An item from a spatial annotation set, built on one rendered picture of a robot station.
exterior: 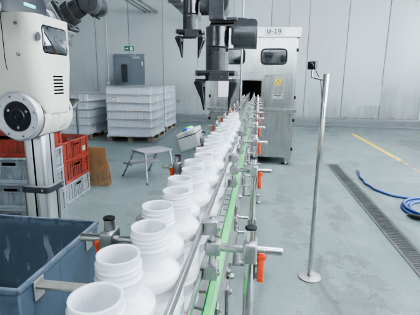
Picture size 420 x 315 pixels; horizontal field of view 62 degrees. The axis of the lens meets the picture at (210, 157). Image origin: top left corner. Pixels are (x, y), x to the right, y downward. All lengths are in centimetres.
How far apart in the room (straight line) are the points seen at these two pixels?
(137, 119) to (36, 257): 661
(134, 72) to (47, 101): 1053
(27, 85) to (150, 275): 97
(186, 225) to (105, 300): 20
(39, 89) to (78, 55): 1133
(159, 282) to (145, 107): 722
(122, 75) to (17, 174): 887
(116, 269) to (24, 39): 101
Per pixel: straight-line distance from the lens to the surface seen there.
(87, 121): 813
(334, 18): 1145
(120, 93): 767
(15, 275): 115
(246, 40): 88
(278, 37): 566
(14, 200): 341
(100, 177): 455
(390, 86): 1176
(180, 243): 42
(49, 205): 137
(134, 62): 1175
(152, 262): 35
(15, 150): 328
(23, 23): 124
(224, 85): 561
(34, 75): 123
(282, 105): 562
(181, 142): 137
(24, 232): 107
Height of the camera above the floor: 131
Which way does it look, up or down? 12 degrees down
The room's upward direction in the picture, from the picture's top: 1 degrees clockwise
